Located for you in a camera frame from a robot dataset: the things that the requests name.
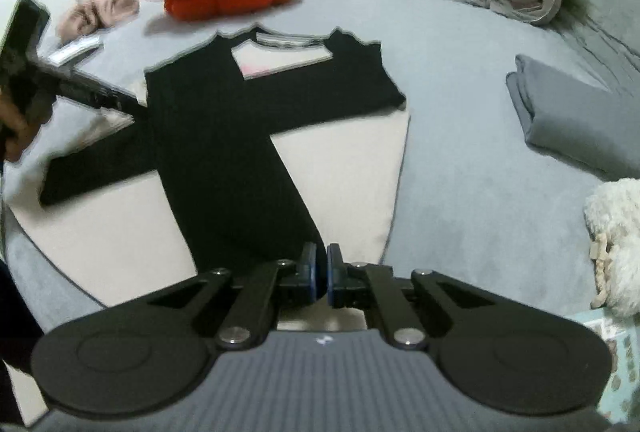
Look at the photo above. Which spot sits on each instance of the person's left hand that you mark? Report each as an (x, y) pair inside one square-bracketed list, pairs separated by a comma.
[(15, 137)]

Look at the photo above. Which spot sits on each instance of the crumpled beige cloth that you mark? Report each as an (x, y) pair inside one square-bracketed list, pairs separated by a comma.
[(95, 12)]

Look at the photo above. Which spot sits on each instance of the teal printed box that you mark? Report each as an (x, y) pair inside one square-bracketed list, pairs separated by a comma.
[(615, 362)]

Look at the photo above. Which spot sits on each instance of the white fluffy plush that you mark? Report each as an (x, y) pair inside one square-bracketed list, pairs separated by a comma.
[(617, 232)]

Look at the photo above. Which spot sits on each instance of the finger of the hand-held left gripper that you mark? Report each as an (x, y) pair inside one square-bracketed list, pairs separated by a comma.
[(105, 97)]

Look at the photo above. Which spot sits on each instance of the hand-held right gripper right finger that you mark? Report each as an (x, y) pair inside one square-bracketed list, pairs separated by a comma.
[(332, 272)]

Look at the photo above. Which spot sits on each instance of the person's dark clothing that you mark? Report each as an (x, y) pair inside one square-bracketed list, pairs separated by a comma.
[(20, 322)]

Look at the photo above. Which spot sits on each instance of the folded grey garment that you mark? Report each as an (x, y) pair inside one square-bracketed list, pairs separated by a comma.
[(575, 112)]

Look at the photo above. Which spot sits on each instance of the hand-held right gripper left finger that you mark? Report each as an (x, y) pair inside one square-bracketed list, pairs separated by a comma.
[(311, 269)]

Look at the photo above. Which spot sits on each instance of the white flat packet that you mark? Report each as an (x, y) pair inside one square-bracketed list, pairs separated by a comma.
[(75, 52)]

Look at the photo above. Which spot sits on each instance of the cream and black raglan sweatshirt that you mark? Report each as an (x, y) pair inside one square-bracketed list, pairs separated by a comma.
[(215, 137)]

